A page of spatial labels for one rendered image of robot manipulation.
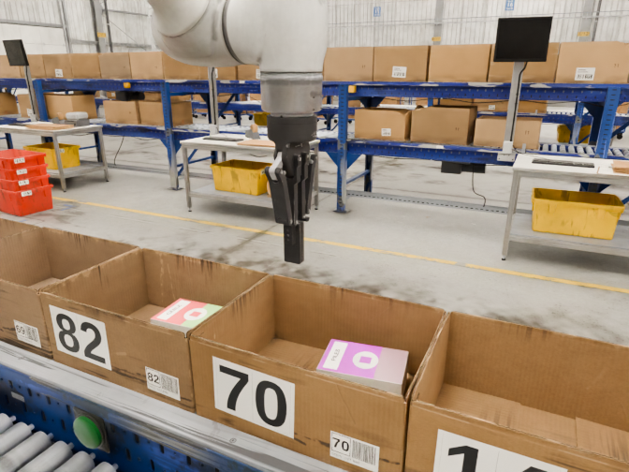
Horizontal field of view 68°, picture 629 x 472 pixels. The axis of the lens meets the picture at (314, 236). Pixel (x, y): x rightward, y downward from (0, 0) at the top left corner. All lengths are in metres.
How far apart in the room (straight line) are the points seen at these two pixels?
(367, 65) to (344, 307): 4.52
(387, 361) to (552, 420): 0.31
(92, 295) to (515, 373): 0.93
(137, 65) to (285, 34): 6.58
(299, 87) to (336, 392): 0.45
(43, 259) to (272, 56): 1.12
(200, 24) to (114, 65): 6.80
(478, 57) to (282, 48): 4.51
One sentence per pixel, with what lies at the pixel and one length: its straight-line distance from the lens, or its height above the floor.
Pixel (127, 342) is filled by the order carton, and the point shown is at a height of 0.99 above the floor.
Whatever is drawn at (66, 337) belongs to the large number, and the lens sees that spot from 1.13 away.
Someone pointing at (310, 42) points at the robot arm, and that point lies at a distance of 0.67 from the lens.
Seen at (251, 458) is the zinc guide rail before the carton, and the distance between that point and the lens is 0.85.
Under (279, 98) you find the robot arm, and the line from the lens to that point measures 0.68.
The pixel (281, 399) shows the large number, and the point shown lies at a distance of 0.81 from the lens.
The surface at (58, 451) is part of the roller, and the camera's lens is 1.18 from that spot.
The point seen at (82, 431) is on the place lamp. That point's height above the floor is 0.82.
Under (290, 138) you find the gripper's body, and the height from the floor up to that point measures 1.39.
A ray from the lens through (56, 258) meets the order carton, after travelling 1.59.
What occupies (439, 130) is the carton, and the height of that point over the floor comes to 0.93.
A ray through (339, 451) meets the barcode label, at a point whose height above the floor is 0.92.
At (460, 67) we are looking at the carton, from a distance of 5.14.
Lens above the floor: 1.48
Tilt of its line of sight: 19 degrees down
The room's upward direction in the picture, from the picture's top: straight up
